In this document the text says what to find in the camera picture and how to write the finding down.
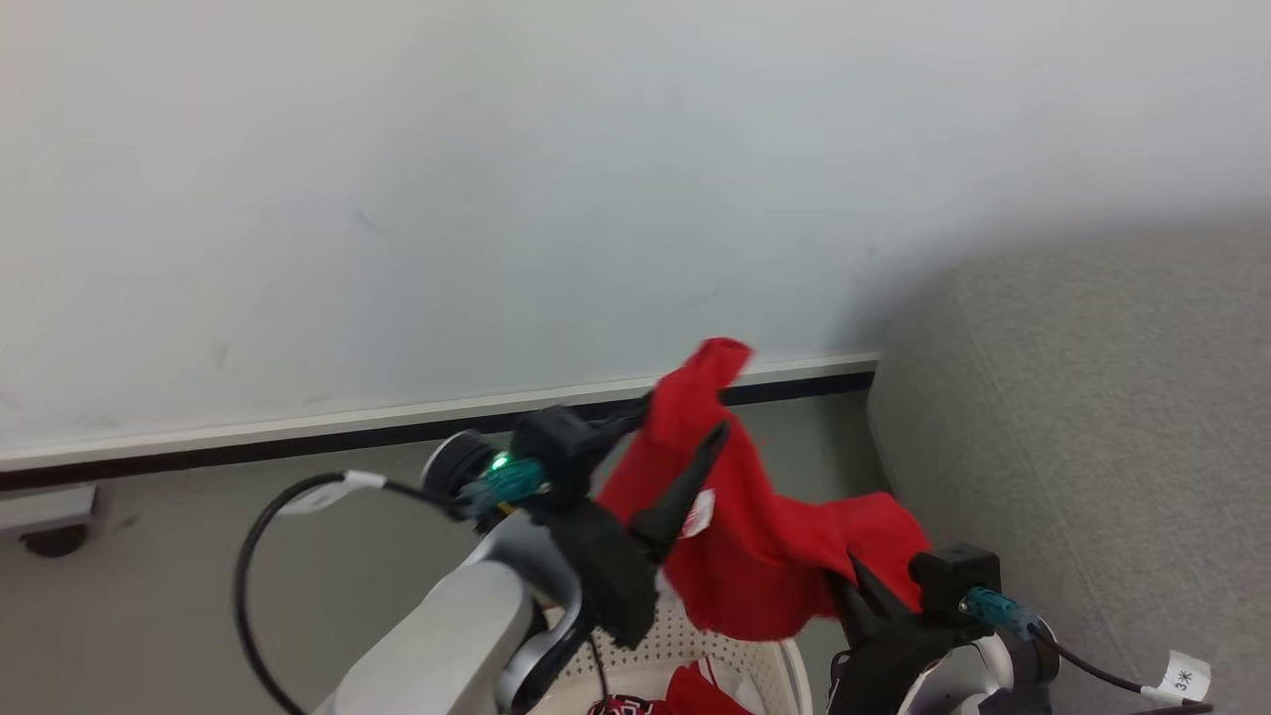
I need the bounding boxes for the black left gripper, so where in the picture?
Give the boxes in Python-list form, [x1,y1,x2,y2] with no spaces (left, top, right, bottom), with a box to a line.
[544,393,732,648]

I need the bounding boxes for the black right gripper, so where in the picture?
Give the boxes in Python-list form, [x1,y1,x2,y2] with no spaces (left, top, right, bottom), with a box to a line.
[827,553,972,715]

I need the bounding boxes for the red garment with white tag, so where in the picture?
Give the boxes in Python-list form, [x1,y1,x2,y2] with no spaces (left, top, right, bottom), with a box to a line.
[594,338,934,643]

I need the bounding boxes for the white perforated laundry basket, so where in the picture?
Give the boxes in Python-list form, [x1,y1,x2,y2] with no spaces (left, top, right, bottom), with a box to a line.
[526,571,815,715]

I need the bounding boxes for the grey fabric sofa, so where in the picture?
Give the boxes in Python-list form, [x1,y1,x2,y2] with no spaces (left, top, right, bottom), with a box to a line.
[866,220,1271,715]

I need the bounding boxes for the white and black baseboard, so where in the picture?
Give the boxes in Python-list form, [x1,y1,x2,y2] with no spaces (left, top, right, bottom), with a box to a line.
[0,352,882,494]

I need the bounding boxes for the thin black cable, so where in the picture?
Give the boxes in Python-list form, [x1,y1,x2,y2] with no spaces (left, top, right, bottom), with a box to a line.
[589,634,613,715]

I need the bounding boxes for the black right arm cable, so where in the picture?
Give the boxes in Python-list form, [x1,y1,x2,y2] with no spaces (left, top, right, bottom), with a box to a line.
[1028,624,1214,715]

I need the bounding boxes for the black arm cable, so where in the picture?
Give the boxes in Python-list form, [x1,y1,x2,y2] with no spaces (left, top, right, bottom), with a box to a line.
[234,471,468,715]
[1028,624,1214,715]

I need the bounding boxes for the white right cable tag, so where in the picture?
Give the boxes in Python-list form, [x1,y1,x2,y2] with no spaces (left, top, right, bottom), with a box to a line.
[1140,649,1213,707]

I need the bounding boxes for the white cable tag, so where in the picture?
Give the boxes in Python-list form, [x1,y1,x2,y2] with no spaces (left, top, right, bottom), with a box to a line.
[1140,649,1213,707]
[276,470,387,516]

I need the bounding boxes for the white left cable tag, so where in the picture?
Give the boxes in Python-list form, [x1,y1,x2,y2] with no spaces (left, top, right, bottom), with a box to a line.
[276,470,387,516]

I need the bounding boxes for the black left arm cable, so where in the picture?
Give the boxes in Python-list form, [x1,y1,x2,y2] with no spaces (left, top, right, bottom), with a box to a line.
[234,471,468,715]

